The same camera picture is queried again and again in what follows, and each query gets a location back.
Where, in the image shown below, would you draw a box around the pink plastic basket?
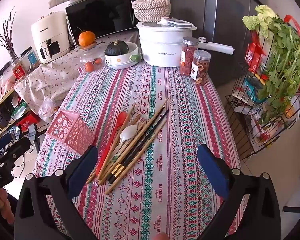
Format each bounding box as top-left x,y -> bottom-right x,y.
45,109 -> 96,155

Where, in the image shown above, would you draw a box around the large orange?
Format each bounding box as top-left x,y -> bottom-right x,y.
78,30 -> 96,47

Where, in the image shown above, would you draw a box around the black wire rack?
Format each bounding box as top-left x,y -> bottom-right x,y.
225,27 -> 300,160

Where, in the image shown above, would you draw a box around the leafy green vegetables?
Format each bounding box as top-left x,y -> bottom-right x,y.
257,17 -> 300,124

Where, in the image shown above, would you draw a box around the wooden shelf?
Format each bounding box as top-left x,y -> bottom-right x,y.
0,87 -> 33,133

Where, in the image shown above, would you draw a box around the red plastic bag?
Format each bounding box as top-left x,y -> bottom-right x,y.
284,15 -> 300,55

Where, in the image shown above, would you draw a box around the light bamboo chopstick green print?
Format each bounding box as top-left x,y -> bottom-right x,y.
105,120 -> 167,195

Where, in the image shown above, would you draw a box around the white electric pot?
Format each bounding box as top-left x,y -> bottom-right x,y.
136,17 -> 197,67

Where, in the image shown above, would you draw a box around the white air fryer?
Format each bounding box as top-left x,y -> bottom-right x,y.
31,11 -> 72,64

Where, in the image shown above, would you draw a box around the white bowl with squash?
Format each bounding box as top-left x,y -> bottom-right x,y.
104,42 -> 142,69

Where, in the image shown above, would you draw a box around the blue snack packet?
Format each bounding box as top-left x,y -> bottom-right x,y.
242,79 -> 268,104

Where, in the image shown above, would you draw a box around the floral side table cloth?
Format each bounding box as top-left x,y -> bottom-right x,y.
14,47 -> 108,110

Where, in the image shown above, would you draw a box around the jar of dried apple rings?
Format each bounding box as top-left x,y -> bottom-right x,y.
190,49 -> 212,87

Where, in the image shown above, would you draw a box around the black chopstick with gold band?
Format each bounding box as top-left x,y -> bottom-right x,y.
109,109 -> 170,183
107,106 -> 165,178

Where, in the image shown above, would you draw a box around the red plastic spoon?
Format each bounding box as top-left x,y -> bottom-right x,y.
95,111 -> 127,177

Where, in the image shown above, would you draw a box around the woven basket with lid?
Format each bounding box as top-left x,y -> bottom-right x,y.
132,0 -> 171,22

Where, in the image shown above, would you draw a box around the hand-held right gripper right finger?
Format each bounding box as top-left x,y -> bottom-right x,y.
197,144 -> 282,240

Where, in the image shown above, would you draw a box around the white plastic spoon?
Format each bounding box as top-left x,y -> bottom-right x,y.
107,124 -> 138,160

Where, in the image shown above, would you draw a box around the clear plastic bag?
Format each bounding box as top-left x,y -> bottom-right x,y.
37,97 -> 63,124

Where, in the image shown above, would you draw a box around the glass jar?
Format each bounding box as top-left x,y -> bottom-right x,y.
79,42 -> 103,73

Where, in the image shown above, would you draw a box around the dark green pumpkin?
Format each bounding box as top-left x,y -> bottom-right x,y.
105,40 -> 129,56

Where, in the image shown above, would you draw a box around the jar of red dried fruit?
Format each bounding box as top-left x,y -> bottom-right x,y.
179,37 -> 199,77

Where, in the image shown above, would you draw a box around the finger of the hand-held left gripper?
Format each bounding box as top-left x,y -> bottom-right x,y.
0,133 -> 12,153
0,137 -> 31,172

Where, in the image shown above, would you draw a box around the pile of wooden chopsticks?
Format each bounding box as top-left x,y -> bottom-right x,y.
86,97 -> 170,195

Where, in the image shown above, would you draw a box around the grey refrigerator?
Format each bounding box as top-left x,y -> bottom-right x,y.
165,0 -> 268,88

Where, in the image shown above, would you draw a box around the dried branches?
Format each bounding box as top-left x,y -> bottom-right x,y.
0,7 -> 18,63

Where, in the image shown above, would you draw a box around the person's left hand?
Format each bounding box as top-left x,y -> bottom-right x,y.
0,187 -> 14,222

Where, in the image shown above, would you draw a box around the red snack packet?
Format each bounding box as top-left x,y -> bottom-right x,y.
244,34 -> 267,73

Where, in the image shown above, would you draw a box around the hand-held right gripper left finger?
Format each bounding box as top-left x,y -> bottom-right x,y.
14,145 -> 99,240

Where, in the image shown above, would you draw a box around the napa cabbage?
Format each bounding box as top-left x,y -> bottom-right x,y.
242,4 -> 278,39

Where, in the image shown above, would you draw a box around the black door microwave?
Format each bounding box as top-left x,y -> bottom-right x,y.
65,0 -> 153,48

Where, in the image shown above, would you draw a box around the patterned red green tablecloth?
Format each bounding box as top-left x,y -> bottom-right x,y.
32,60 -> 242,240

